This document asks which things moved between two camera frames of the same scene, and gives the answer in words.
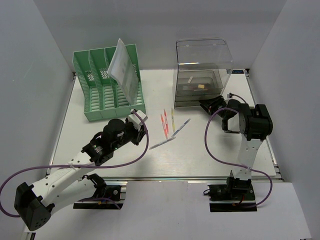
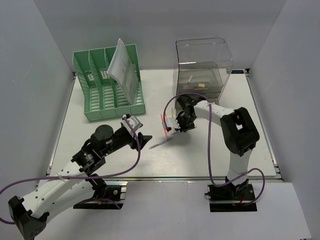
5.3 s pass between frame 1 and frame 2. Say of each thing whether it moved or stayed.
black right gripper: moved
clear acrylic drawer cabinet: stayed
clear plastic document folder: stayed
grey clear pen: stayed
